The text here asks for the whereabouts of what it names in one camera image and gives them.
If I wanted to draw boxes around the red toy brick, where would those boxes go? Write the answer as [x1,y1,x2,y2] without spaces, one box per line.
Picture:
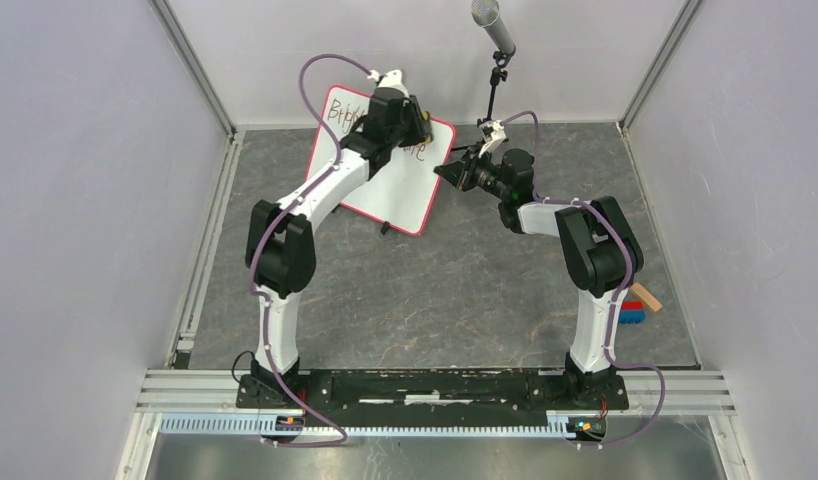
[622,301,645,311]

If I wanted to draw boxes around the pink framed whiteboard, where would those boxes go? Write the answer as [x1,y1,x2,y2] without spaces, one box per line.
[322,85,456,236]

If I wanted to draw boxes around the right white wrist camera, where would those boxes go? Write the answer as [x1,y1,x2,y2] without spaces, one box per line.
[477,120,507,158]

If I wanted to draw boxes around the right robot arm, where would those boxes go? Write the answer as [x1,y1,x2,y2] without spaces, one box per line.
[434,146,643,408]

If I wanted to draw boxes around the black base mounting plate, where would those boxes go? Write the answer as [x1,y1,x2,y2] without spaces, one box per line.
[236,368,630,429]

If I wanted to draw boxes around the slotted cable duct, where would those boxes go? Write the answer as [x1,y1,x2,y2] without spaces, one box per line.
[158,413,606,440]

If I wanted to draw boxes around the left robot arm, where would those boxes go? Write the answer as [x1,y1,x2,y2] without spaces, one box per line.
[248,86,432,408]

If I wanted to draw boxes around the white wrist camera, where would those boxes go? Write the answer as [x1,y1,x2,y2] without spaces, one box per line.
[477,120,507,158]
[367,69,410,97]

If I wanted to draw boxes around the grey microphone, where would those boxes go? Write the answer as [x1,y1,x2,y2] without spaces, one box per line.
[470,0,516,56]

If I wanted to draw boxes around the yellow bone-shaped eraser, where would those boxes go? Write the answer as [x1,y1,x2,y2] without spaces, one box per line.
[420,111,433,144]

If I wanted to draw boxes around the blue toy brick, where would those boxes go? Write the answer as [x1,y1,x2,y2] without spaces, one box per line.
[618,309,647,325]

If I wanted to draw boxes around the wooden block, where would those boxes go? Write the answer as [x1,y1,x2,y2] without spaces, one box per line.
[629,282,663,313]

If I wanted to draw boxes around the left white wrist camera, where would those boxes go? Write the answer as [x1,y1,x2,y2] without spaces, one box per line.
[367,69,410,97]

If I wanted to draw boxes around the black microphone tripod stand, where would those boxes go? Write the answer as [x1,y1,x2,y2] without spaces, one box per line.
[450,50,514,155]

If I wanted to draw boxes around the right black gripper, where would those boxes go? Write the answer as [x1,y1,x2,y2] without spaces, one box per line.
[434,145,509,202]

